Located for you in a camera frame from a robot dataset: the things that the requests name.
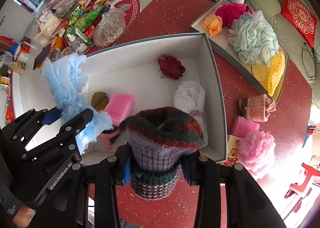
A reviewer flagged light blue fluffy cloth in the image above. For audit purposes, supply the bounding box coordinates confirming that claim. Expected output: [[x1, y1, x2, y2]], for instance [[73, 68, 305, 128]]
[[42, 53, 112, 154]]

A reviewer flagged multicolour striped knitted hat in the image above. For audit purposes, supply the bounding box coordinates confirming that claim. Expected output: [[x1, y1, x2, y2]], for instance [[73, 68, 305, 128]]
[[119, 107, 207, 200]]

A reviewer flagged pink foam sponge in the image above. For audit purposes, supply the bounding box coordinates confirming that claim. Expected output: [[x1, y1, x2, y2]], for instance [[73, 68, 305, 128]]
[[229, 116, 260, 138], [104, 93, 135, 126]]

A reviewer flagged dark red fabric flower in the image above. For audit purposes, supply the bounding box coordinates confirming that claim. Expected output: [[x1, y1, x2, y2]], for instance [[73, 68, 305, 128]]
[[158, 55, 185, 80]]

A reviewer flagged pink navy knitted hat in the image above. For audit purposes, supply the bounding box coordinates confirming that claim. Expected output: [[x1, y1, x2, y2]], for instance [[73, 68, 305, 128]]
[[98, 126, 120, 150]]

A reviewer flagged cartoon capybara tissue pack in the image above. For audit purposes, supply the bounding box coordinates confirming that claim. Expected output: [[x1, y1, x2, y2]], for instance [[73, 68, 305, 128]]
[[223, 134, 241, 166]]

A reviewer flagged beige knitted hat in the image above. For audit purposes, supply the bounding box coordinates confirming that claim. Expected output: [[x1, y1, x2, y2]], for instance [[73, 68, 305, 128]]
[[91, 91, 109, 111]]

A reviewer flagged pink fluffy duster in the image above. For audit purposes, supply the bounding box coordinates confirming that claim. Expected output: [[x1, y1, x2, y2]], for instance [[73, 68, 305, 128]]
[[238, 131, 276, 175]]

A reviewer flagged dark wooden box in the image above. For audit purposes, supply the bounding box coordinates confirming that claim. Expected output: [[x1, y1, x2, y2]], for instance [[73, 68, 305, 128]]
[[33, 43, 52, 70]]

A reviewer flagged red plastic stool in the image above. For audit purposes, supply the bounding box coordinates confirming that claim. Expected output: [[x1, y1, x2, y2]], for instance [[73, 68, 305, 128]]
[[284, 162, 320, 213]]

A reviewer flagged white spray bottle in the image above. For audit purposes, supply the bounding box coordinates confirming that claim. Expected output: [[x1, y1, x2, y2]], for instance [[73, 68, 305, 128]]
[[67, 33, 82, 50]]

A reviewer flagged green snack packet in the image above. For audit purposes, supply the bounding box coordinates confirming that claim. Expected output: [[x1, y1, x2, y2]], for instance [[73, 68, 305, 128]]
[[67, 9, 102, 35]]

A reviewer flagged pink ribbed knitted hat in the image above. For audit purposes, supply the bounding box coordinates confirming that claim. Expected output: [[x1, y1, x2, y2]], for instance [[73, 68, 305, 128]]
[[239, 94, 276, 122]]

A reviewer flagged white cloth bundle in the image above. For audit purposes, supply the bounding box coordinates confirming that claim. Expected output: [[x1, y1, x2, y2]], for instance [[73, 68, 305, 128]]
[[174, 81, 208, 144]]

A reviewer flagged bag of peanuts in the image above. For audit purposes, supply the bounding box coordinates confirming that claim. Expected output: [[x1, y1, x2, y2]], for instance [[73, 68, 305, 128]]
[[93, 6, 126, 49]]

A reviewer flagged large white storage box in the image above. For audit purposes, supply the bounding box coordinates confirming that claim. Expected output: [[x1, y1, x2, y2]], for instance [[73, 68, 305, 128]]
[[81, 33, 227, 163]]

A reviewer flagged yellow knitted item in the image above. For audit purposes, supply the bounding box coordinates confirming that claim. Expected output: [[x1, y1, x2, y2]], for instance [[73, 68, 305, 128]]
[[266, 51, 285, 96]]

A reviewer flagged yellow round sponge pad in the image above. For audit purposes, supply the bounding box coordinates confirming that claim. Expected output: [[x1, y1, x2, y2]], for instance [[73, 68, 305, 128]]
[[251, 65, 269, 82]]

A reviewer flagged shallow box lid tray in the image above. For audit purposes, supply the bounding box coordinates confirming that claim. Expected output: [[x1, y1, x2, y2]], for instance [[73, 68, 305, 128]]
[[190, 0, 289, 101]]

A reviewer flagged light green bath pouf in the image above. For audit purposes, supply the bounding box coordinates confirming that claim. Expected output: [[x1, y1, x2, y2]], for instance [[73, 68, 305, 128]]
[[228, 11, 279, 67]]

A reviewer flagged orange fabric flower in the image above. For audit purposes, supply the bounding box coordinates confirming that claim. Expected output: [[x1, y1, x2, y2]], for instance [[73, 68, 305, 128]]
[[203, 14, 223, 37]]

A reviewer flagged magenta fluffy pompom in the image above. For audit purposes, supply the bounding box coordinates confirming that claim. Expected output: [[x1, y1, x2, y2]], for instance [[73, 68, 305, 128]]
[[215, 3, 253, 29]]

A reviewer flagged red embroidered cushion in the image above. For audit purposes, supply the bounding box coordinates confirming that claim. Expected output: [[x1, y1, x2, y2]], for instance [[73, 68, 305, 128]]
[[281, 0, 318, 48]]

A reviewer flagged grey green sofa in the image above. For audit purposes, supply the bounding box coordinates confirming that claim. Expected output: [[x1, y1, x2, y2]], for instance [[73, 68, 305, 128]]
[[246, 0, 319, 107]]

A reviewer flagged black cable on sofa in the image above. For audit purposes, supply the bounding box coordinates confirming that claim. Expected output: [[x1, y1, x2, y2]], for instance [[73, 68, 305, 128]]
[[301, 41, 320, 79]]

